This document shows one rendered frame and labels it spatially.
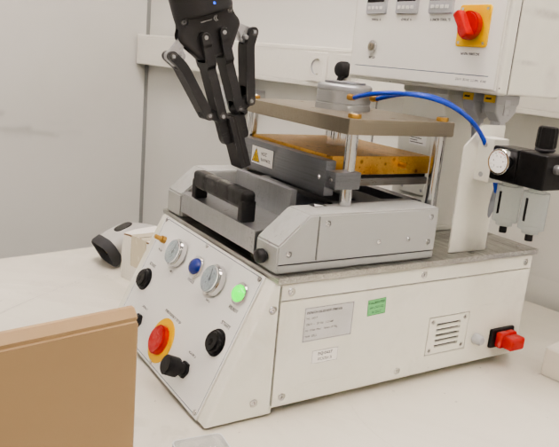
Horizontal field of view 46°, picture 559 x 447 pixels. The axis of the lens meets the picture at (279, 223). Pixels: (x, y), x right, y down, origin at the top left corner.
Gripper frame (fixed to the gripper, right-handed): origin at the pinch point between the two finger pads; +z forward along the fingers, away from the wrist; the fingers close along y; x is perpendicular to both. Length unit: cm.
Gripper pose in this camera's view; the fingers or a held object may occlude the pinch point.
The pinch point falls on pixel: (234, 140)
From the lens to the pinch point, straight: 88.6
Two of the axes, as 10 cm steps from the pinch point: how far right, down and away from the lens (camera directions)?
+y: -8.3, 3.8, -4.1
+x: 5.1, 2.5, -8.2
